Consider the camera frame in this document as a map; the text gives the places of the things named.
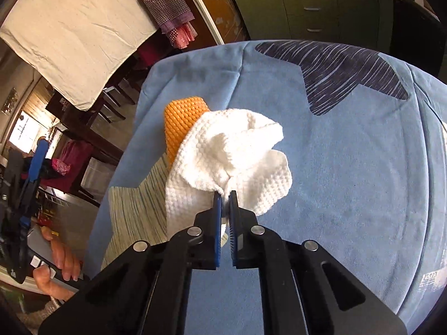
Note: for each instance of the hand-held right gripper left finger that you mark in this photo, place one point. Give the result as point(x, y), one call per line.
point(217, 237)

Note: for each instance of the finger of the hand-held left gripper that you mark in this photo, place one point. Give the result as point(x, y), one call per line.
point(37, 160)
point(15, 171)

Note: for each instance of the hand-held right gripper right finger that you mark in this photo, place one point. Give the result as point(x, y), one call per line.
point(234, 237)

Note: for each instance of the white paper towel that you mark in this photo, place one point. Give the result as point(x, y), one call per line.
point(227, 146)

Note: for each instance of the person's left hand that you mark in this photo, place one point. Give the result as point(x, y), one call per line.
point(66, 254)

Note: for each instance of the maroon cloth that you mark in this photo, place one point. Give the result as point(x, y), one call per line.
point(78, 157)

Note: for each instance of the dark wooden chair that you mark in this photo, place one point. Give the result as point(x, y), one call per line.
point(115, 90)

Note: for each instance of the blue printed tablecloth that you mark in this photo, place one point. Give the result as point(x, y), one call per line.
point(349, 181)

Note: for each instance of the cream cloth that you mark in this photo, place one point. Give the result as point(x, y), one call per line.
point(70, 24)

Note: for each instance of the checkered apron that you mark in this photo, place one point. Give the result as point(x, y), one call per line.
point(157, 0)

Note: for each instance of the green kitchen base cabinets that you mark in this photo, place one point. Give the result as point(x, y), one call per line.
point(307, 7)

